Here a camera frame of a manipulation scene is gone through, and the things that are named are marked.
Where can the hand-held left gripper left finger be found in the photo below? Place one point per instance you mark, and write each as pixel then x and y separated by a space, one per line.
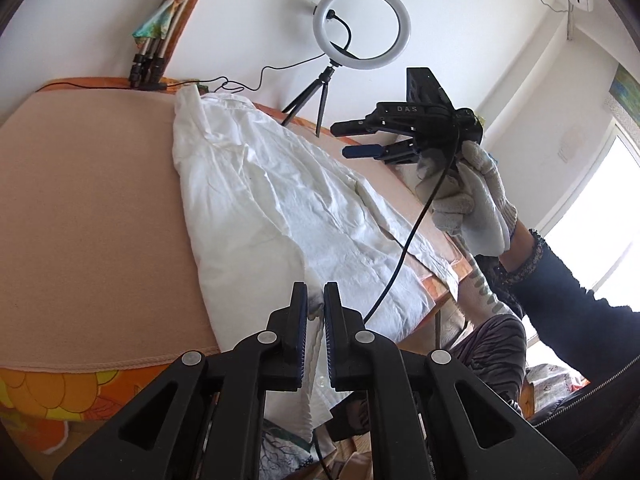
pixel 301 340

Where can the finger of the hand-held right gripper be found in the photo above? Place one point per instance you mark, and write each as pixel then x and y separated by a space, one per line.
pixel 350 126
pixel 360 151

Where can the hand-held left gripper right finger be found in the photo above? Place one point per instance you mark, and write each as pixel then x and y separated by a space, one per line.
pixel 331 345

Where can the white shirt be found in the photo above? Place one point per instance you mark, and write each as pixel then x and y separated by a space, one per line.
pixel 280 195

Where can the person's right forearm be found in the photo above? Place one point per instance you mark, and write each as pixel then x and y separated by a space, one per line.
pixel 565 300

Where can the person's right hand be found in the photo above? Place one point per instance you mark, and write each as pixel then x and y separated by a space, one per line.
pixel 480 195

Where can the small black tripod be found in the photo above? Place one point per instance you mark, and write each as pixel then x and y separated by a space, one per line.
pixel 324 77

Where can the dark patterned cloth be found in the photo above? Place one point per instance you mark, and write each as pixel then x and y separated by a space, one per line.
pixel 280 445

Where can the dark striped garment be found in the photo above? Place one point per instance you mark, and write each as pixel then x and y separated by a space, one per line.
pixel 495 345

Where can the window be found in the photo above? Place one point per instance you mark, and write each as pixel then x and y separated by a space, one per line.
pixel 600 200

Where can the folded silver tripod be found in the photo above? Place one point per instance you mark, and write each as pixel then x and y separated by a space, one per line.
pixel 150 60

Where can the colourful tied cloth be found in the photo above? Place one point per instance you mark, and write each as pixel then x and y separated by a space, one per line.
pixel 160 15

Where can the printed bag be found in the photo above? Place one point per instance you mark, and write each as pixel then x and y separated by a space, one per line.
pixel 550 382

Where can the beige table mat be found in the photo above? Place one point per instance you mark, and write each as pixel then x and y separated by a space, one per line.
pixel 90 220

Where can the person's black jacket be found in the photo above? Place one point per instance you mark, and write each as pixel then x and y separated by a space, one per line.
pixel 575 420

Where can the orange floral tablecloth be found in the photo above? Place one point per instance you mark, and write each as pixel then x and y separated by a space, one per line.
pixel 50 400

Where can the wall picture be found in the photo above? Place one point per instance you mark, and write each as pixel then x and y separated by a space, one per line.
pixel 625 92

